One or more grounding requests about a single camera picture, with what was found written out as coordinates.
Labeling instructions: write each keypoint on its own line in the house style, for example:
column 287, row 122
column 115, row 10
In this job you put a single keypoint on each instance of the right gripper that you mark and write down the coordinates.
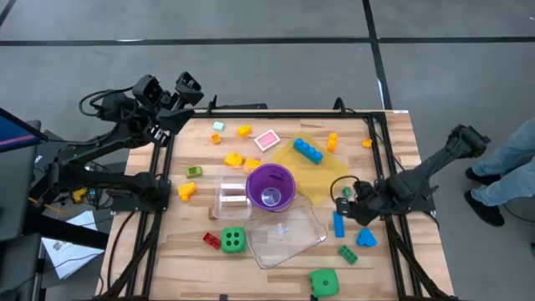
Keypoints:
column 368, row 200

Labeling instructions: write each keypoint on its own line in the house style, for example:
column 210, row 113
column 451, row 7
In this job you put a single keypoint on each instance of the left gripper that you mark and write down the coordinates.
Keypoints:
column 150, row 92

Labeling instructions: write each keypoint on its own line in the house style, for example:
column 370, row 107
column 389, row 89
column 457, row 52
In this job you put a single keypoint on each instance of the blue studded brick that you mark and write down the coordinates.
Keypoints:
column 338, row 226

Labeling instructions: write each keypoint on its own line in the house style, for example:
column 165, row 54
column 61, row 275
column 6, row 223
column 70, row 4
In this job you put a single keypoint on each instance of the mint toy brick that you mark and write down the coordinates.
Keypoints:
column 218, row 126

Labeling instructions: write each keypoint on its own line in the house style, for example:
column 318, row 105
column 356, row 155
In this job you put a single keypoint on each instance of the small orange toy brick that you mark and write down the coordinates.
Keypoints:
column 367, row 143
column 215, row 138

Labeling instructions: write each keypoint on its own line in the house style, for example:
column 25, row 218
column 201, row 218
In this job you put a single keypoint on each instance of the lime green toy brick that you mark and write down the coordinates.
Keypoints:
column 194, row 171

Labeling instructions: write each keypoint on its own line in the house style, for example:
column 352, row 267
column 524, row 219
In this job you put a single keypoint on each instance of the green foam die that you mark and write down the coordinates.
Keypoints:
column 324, row 283
column 233, row 239

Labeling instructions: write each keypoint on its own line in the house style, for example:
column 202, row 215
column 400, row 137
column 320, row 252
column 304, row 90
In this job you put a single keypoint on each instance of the tall yellow brick stack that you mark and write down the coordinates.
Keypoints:
column 332, row 142

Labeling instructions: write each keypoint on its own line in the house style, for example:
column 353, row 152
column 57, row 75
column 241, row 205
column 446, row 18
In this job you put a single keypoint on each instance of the yellow angled toy brick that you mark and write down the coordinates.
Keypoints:
column 186, row 191

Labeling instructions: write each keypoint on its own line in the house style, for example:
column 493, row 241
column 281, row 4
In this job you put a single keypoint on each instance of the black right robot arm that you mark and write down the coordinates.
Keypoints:
column 430, row 167

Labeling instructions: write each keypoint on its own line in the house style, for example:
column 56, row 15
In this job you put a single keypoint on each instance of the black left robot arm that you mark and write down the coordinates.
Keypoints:
column 104, row 144

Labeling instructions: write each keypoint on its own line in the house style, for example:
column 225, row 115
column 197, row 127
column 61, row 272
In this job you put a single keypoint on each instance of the small green toy brick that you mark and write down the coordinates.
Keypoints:
column 347, row 192

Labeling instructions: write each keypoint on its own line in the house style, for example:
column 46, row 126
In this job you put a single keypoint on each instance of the dark green toy brick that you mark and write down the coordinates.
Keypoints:
column 348, row 254

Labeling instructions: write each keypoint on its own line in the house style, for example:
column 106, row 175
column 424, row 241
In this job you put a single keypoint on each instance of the yellow translucent tray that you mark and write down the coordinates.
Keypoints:
column 322, row 180

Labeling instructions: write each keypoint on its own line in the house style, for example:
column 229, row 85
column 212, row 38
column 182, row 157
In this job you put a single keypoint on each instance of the large clear plastic bin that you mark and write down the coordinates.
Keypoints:
column 292, row 242

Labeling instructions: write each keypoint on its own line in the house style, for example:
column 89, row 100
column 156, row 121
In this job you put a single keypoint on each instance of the long blue knobbed brick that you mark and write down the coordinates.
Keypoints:
column 308, row 150

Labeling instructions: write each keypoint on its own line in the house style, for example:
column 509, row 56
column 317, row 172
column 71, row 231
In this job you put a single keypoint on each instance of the yellow sponge block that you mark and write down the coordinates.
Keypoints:
column 252, row 163

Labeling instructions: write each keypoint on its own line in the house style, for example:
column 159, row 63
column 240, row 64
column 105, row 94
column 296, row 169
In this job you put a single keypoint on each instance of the pink card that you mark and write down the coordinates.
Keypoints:
column 267, row 140

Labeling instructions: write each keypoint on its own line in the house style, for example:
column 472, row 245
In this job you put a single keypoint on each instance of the small peach toy piece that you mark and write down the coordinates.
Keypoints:
column 248, row 170

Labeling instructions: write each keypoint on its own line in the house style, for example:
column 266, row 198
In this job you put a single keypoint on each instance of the small clear plastic box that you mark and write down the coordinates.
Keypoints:
column 230, row 196

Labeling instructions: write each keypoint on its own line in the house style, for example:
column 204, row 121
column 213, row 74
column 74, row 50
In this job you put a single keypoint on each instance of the purple plastic bucket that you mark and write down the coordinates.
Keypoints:
column 259, row 188

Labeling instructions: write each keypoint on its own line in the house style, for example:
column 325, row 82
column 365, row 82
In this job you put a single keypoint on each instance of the red toy brick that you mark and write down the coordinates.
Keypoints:
column 211, row 240

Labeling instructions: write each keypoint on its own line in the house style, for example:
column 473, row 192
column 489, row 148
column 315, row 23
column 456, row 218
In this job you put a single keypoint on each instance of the black equipment box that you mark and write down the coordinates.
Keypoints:
column 42, row 154

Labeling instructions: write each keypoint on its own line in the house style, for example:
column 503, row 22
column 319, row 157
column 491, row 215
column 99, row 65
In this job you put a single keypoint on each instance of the person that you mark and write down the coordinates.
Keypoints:
column 510, row 167

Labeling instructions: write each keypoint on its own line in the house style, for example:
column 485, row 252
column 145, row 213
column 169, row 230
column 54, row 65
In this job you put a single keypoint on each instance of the monitor with blue screen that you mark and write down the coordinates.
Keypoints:
column 14, row 134

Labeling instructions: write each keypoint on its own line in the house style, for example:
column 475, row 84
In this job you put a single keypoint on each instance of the white paper sheet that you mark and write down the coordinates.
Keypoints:
column 69, row 246

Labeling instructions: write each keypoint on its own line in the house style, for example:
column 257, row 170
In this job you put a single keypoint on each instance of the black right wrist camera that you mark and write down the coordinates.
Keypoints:
column 342, row 205

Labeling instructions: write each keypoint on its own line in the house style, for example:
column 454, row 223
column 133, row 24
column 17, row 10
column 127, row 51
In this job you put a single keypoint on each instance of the black metal table frame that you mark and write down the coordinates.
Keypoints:
column 292, row 114

